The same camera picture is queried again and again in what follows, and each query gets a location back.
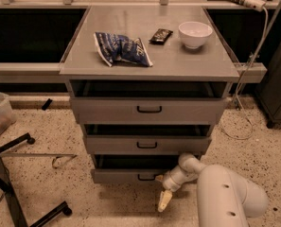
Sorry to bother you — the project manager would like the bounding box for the white cable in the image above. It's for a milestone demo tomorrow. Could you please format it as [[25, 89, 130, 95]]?
[[220, 0, 281, 141]]

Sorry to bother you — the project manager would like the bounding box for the grey middle drawer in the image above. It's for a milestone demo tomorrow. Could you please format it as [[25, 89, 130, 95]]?
[[82, 124, 211, 155]]

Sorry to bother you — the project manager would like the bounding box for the blue chip bag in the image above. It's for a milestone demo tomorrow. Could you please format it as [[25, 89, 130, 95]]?
[[94, 32, 152, 67]]

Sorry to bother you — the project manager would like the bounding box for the metal bar with hook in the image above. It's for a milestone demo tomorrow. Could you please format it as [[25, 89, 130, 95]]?
[[0, 153, 77, 169]]

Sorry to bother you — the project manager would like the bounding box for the dark side cabinet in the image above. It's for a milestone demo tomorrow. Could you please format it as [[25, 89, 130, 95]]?
[[255, 42, 281, 129]]

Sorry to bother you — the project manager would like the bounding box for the white bowl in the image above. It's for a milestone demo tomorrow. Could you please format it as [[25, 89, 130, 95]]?
[[179, 22, 213, 49]]

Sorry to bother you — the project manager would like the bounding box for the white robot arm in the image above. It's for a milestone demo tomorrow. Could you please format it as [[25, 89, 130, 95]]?
[[156, 153, 269, 227]]

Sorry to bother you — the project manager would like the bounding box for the grey top drawer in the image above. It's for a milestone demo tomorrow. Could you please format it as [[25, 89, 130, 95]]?
[[69, 79, 226, 125]]

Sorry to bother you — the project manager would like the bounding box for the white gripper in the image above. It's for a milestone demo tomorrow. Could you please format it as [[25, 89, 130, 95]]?
[[155, 166, 197, 212]]

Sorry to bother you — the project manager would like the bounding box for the grey drawer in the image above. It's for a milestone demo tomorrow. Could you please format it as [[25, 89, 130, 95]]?
[[82, 124, 211, 155], [91, 155, 179, 183], [69, 79, 226, 125]]

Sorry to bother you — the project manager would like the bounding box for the black snack packet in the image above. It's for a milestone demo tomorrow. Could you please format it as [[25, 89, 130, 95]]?
[[149, 28, 173, 44]]

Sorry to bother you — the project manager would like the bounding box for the grey drawer cabinet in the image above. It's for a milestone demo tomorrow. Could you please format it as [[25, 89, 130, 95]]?
[[60, 5, 241, 172]]

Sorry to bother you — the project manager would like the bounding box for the small black floor object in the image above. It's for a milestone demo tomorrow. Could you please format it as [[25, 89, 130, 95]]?
[[42, 98, 53, 111]]

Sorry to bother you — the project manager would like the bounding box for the grey bottom drawer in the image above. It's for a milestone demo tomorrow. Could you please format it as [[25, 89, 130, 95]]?
[[91, 155, 179, 183]]

